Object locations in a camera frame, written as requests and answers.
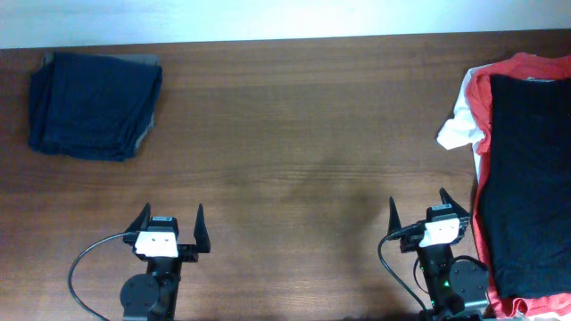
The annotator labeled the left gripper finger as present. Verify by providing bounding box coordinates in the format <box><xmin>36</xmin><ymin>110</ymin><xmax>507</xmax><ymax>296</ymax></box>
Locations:
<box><xmin>125</xmin><ymin>203</ymin><xmax>151</xmax><ymax>233</ymax></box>
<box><xmin>193</xmin><ymin>203</ymin><xmax>211</xmax><ymax>253</ymax></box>

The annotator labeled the black t-shirt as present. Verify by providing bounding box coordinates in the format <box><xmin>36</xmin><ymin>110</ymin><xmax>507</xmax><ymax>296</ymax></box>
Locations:
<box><xmin>479</xmin><ymin>75</ymin><xmax>570</xmax><ymax>299</ymax></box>

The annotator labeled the folded navy blue garment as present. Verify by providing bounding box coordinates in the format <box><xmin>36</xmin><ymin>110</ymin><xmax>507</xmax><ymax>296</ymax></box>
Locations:
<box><xmin>28</xmin><ymin>52</ymin><xmax>162</xmax><ymax>161</ymax></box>

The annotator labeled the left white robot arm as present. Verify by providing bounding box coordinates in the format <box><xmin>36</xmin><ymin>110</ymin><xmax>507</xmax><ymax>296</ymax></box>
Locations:
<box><xmin>120</xmin><ymin>204</ymin><xmax>211</xmax><ymax>321</ymax></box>

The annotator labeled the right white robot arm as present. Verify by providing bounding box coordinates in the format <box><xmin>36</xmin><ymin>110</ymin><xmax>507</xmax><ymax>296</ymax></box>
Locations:
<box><xmin>377</xmin><ymin>188</ymin><xmax>489</xmax><ymax>321</ymax></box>

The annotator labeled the red printed t-shirt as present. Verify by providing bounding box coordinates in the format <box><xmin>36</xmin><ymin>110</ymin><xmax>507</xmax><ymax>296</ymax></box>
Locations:
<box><xmin>461</xmin><ymin>53</ymin><xmax>570</xmax><ymax>317</ymax></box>

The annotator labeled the white t-shirt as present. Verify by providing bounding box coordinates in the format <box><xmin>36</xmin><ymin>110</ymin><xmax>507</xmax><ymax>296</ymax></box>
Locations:
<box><xmin>436</xmin><ymin>64</ymin><xmax>490</xmax><ymax>183</ymax></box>

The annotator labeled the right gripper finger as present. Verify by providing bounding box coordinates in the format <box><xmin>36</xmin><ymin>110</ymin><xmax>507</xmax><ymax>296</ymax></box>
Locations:
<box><xmin>439</xmin><ymin>187</ymin><xmax>470</xmax><ymax>218</ymax></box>
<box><xmin>387</xmin><ymin>197</ymin><xmax>402</xmax><ymax>235</ymax></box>

